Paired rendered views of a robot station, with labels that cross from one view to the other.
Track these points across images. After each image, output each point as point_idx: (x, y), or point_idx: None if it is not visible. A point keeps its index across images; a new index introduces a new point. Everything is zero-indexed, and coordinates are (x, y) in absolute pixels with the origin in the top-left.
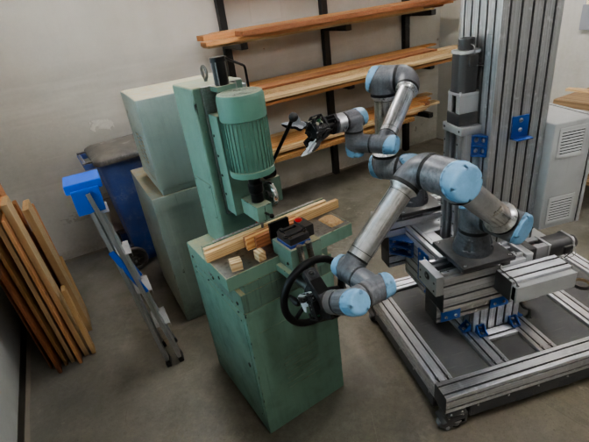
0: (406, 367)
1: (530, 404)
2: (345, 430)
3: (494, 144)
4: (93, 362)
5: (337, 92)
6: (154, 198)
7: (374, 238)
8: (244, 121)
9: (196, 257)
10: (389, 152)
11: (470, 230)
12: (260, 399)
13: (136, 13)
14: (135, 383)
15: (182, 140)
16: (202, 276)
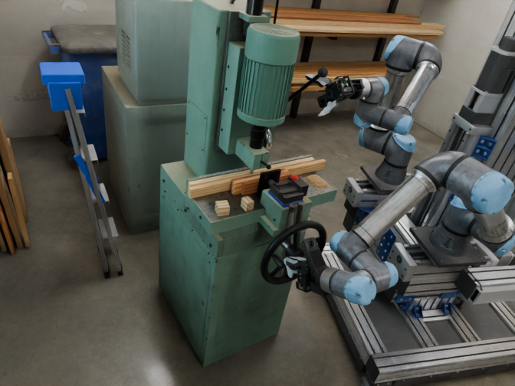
0: (337, 327)
1: (443, 385)
2: (275, 377)
3: (500, 150)
4: (26, 256)
5: (316, 38)
6: (129, 106)
7: (385, 225)
8: (275, 64)
9: (169, 183)
10: (401, 132)
11: (455, 228)
12: (203, 335)
13: None
14: (70, 288)
15: (173, 53)
16: (170, 204)
